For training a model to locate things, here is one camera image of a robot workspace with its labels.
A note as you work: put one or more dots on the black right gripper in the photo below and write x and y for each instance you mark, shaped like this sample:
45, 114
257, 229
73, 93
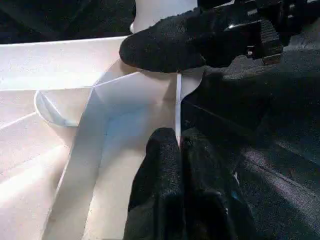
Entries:
275, 20

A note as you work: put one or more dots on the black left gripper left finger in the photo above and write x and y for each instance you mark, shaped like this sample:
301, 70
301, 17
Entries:
157, 187

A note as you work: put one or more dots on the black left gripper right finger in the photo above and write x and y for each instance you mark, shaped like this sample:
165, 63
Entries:
207, 195

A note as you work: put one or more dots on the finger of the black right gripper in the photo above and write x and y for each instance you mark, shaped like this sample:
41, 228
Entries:
175, 45

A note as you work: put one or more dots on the white plastic table leg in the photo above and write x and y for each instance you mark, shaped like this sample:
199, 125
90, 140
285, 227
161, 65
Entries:
160, 10

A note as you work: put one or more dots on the white upturned plastic table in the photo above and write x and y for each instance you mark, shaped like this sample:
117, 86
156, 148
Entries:
50, 62

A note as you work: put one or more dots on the black glossy mat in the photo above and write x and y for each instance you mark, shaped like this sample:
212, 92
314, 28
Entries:
262, 125

